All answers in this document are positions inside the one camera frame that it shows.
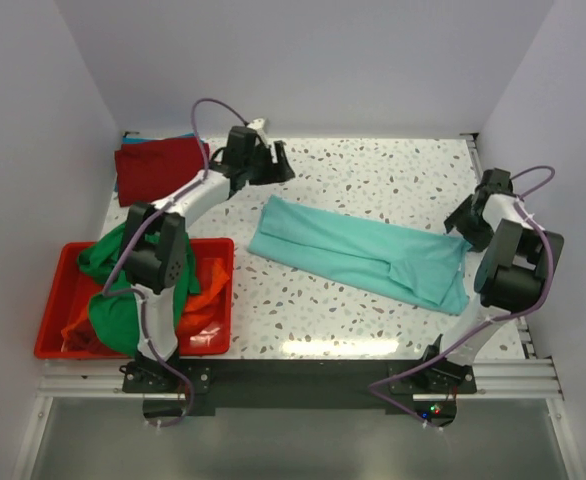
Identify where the orange t shirt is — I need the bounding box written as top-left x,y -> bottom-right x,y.
62,259 -> 230,353

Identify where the red plastic bin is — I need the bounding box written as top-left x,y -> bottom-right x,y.
34,238 -> 234,360

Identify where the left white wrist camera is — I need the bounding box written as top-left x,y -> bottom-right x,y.
247,117 -> 269,147

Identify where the folded blue t shirt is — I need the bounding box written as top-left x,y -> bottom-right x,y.
113,132 -> 209,192

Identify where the teal t shirt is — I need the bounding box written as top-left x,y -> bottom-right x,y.
248,196 -> 469,315

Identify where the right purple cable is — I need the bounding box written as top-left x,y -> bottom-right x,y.
367,165 -> 557,429

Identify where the folded dark red t shirt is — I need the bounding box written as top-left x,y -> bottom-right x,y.
114,137 -> 203,207

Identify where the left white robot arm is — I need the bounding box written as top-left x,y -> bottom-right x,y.
117,118 -> 295,393

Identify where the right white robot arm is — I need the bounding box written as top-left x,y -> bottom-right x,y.
411,169 -> 564,392

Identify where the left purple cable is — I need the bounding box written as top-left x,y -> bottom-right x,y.
102,98 -> 252,429

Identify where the purple cable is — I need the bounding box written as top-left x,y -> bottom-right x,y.
367,165 -> 557,429
102,98 -> 252,429

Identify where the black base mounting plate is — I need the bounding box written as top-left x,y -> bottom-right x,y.
121,358 -> 477,419

